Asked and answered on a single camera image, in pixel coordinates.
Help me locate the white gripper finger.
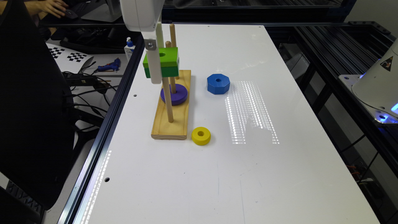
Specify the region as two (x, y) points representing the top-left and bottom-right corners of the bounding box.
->
(144, 39), (162, 84)
(156, 22), (164, 48)

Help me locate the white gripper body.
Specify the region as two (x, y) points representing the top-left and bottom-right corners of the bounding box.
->
(119, 0), (165, 32)

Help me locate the green square block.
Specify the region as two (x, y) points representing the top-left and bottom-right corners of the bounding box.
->
(159, 47), (180, 77)

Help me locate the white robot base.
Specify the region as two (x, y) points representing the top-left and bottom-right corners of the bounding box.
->
(339, 42), (397, 124)

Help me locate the blue octagon block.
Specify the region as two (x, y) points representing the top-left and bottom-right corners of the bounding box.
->
(207, 73), (230, 95)

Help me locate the person's hand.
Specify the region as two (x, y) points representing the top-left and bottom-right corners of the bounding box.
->
(39, 0), (69, 18)

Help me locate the back wooden peg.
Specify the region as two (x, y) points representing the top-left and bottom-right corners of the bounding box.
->
(169, 24), (178, 83)

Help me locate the white lotion bottle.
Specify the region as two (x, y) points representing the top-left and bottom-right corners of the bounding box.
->
(124, 37), (135, 61)

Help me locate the grey monitor stand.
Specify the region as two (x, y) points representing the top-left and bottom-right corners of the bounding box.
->
(81, 0), (122, 22)

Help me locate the front wooden peg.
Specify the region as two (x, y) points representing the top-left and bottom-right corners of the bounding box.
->
(162, 77), (174, 123)

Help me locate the blue glue gun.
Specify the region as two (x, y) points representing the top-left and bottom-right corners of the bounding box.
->
(97, 58), (121, 72)

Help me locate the black computer mouse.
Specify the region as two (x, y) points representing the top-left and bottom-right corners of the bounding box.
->
(64, 9), (78, 19)

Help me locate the checkerboard calibration sheet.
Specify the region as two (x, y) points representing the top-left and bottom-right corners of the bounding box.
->
(47, 43), (93, 73)

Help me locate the wooden peg base board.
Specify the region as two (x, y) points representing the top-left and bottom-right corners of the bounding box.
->
(151, 70), (191, 140)

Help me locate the black monitor back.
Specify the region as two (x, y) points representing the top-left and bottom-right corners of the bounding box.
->
(1, 1), (75, 210)

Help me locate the purple ring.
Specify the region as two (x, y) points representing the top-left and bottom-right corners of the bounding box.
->
(160, 83), (189, 106)

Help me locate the yellow ring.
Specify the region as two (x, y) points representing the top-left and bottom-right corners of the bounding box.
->
(191, 126), (212, 146)

